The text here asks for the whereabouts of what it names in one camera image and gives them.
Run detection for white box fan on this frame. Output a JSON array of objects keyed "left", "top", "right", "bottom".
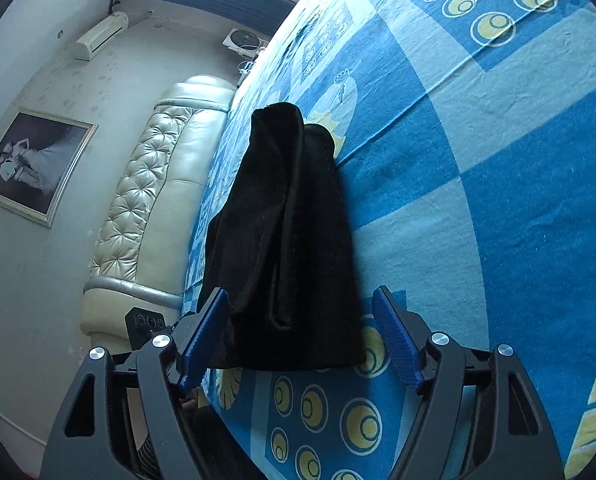
[{"left": 222, "top": 28, "right": 269, "bottom": 60}]

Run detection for cream tufted leather headboard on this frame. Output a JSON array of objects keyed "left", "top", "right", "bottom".
[{"left": 80, "top": 75, "right": 236, "bottom": 353}]

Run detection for framed wall picture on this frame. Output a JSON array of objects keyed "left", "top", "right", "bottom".
[{"left": 0, "top": 107, "right": 97, "bottom": 228}]

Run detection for white wall air conditioner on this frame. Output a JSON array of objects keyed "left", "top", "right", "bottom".
[{"left": 72, "top": 11, "right": 129, "bottom": 62}]

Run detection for black pants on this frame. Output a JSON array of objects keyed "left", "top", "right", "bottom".
[{"left": 199, "top": 102, "right": 365, "bottom": 372}]

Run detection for blue patterned bed sheet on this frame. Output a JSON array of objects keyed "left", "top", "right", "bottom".
[{"left": 183, "top": 0, "right": 596, "bottom": 478}]

